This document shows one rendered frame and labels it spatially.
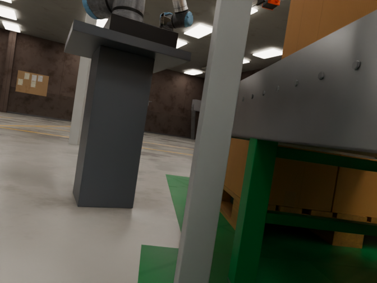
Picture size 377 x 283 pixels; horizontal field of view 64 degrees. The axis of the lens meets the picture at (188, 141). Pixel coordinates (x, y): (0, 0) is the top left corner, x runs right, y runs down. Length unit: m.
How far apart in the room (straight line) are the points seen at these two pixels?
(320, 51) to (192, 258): 0.44
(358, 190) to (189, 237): 1.07
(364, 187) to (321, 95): 1.03
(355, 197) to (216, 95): 1.08
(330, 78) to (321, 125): 0.08
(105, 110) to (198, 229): 0.91
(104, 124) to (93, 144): 0.10
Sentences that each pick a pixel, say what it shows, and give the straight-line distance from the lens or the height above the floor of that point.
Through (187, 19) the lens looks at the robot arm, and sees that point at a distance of 2.08.
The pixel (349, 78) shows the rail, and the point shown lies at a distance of 0.51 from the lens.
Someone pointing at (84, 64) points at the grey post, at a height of 1.07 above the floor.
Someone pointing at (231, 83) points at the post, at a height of 0.50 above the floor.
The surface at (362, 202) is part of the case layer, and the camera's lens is 1.57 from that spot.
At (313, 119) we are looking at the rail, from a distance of 0.57.
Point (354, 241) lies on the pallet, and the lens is 1.60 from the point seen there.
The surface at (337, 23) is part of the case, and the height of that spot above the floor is 0.73.
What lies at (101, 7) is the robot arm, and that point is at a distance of 1.69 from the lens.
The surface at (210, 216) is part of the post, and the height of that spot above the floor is 0.24.
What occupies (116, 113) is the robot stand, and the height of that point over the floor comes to 0.43.
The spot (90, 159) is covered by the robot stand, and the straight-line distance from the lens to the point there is 1.40.
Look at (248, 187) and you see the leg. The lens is 0.82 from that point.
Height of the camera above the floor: 0.40
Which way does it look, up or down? 2 degrees down
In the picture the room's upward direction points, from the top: 9 degrees clockwise
